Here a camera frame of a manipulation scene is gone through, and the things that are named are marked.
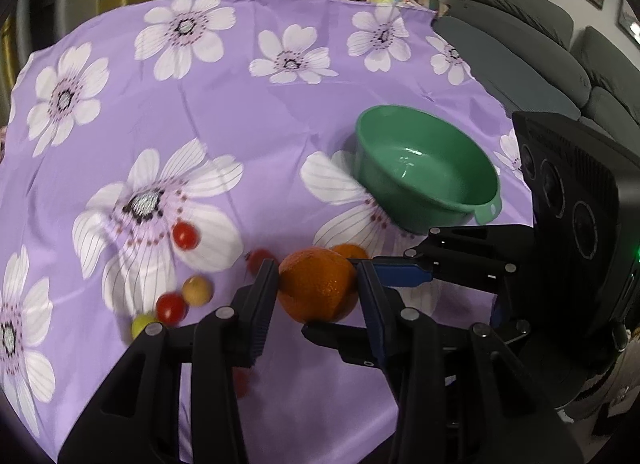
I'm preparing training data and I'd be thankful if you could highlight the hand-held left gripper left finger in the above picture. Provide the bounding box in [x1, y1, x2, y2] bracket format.
[57, 259, 280, 464]

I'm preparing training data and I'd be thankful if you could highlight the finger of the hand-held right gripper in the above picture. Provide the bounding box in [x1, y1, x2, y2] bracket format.
[301, 321, 387, 369]
[350, 225, 541, 297]

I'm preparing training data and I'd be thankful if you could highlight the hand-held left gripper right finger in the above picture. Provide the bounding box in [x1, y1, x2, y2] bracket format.
[356, 260, 586, 464]

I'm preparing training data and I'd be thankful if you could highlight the large orange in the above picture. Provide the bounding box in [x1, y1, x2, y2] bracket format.
[277, 247, 360, 323]

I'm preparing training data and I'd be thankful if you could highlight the red cherry tomato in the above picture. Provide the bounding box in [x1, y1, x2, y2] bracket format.
[156, 293, 188, 325]
[246, 249, 276, 276]
[172, 222, 201, 251]

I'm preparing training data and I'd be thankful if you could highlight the small orange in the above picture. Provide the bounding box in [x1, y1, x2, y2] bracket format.
[331, 243, 370, 261]

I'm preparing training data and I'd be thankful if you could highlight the small tan round fruit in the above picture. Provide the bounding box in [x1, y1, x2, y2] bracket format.
[181, 276, 213, 307]

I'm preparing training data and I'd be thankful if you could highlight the green plastic bowl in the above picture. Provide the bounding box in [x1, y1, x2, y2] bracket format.
[354, 105, 502, 235]

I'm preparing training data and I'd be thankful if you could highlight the yellow-green round fruit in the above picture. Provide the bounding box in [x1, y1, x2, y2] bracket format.
[131, 313, 160, 341]

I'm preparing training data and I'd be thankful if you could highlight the person's right forearm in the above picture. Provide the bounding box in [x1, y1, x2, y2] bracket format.
[555, 324, 640, 445]

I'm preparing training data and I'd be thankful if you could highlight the purple floral tablecloth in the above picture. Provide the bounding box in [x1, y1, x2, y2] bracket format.
[0, 0, 538, 462]

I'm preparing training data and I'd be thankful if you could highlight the grey sofa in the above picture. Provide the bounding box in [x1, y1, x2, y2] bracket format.
[432, 0, 640, 145]

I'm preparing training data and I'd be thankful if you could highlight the patterned cushion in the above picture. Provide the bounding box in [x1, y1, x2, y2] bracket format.
[400, 0, 451, 16]

